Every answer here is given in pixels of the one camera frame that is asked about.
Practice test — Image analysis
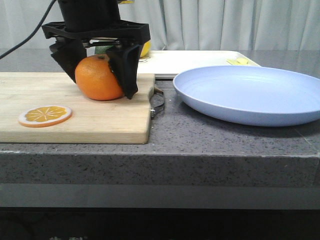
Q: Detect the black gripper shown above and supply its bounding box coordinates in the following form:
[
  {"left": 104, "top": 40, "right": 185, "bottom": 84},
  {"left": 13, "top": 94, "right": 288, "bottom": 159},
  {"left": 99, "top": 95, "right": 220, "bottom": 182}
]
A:
[{"left": 42, "top": 0, "right": 151, "bottom": 99}]

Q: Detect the orange fruit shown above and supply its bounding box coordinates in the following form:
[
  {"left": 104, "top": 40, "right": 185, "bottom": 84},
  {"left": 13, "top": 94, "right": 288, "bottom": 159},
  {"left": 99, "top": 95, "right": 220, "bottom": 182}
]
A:
[{"left": 74, "top": 54, "right": 124, "bottom": 101}]

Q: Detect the light blue plate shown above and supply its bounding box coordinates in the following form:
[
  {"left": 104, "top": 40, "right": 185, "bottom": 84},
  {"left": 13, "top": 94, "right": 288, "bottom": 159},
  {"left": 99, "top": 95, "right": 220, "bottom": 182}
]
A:
[{"left": 173, "top": 65, "right": 320, "bottom": 127}]

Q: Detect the cream white tray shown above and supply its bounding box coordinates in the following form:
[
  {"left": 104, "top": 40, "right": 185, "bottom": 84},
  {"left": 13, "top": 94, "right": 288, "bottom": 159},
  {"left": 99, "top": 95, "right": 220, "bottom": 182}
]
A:
[{"left": 137, "top": 50, "right": 258, "bottom": 79}]

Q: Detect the green lime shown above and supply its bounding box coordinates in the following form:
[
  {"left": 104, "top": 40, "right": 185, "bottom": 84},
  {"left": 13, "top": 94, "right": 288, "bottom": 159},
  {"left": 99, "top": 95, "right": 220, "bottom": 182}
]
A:
[{"left": 94, "top": 45, "right": 112, "bottom": 55}]

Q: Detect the yellow lemon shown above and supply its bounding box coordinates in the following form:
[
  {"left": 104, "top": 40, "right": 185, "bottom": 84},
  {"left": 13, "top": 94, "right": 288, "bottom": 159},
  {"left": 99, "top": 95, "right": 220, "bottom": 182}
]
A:
[{"left": 140, "top": 40, "right": 151, "bottom": 58}]

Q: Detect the wooden cutting board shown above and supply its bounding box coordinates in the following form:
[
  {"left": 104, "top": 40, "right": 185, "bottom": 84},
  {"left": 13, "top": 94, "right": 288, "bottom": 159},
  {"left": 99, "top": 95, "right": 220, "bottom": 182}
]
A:
[{"left": 0, "top": 72, "right": 155, "bottom": 144}]

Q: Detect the orange slice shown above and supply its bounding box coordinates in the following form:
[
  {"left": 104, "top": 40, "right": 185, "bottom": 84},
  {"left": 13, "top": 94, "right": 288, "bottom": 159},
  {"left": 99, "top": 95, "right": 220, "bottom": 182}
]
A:
[{"left": 18, "top": 105, "right": 73, "bottom": 128}]

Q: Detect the black cable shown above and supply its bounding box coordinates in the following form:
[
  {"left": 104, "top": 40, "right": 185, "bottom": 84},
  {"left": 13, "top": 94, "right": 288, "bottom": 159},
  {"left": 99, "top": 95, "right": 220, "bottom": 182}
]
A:
[{"left": 0, "top": 0, "right": 57, "bottom": 60}]

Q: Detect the metal cutting board handle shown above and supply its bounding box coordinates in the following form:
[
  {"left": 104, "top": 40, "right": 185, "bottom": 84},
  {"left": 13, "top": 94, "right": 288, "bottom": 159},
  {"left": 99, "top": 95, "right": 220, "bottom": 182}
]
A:
[{"left": 150, "top": 86, "right": 165, "bottom": 119}]

